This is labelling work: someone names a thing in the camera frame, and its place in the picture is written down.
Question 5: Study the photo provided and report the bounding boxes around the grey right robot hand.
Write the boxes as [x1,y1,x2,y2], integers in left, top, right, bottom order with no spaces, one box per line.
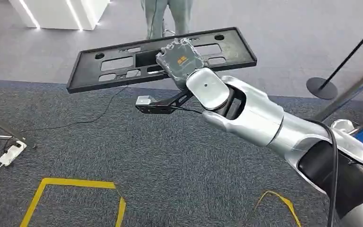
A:
[155,37,206,90]

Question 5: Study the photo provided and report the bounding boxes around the black plastic plate frame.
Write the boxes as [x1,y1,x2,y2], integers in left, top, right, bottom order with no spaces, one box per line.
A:
[66,26,258,94]

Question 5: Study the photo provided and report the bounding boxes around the standing person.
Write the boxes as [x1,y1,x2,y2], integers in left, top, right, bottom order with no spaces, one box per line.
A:
[140,0,194,40]

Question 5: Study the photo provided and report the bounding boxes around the white pillar with light strips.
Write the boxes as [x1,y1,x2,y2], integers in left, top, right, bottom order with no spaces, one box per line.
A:
[9,0,111,31]

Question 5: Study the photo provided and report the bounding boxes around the yellow tape square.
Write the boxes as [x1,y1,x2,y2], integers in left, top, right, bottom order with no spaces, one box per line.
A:
[19,177,127,227]

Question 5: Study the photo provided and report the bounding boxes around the slanted steel pole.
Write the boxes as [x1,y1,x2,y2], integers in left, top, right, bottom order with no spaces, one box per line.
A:
[312,62,363,123]

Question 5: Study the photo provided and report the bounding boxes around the loose yellow tape strip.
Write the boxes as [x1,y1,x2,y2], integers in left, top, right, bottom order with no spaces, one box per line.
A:
[252,190,303,227]

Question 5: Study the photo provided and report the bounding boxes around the white power strip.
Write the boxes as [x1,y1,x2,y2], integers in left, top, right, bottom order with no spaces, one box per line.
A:
[0,140,28,167]

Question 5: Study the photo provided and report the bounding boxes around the black floor cable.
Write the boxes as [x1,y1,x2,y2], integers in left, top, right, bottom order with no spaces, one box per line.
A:
[20,86,129,134]

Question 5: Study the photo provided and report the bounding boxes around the black stanchion post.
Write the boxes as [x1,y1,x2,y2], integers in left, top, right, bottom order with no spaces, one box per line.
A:
[305,18,363,101]

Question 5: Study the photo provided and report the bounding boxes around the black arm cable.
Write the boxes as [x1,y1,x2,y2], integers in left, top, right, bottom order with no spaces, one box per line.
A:
[306,118,341,227]

